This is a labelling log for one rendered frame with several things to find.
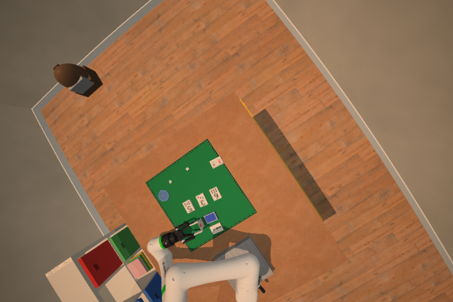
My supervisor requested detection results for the green card cloth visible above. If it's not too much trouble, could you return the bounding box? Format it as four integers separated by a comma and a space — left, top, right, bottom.
147, 141, 255, 250

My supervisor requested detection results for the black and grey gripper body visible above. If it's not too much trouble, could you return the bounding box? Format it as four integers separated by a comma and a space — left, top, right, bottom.
169, 230, 184, 243

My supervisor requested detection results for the light blue round disc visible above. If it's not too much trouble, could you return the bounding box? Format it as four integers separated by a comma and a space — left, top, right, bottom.
158, 190, 169, 201

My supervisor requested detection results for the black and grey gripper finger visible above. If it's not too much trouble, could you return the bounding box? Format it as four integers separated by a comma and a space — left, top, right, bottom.
175, 220, 199, 235
179, 230, 203, 244

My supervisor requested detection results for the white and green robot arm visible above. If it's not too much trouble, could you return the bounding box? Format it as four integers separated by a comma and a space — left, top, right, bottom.
147, 232, 265, 302

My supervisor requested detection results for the blue playing card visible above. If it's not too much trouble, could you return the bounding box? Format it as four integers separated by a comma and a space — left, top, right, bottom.
204, 212, 217, 224

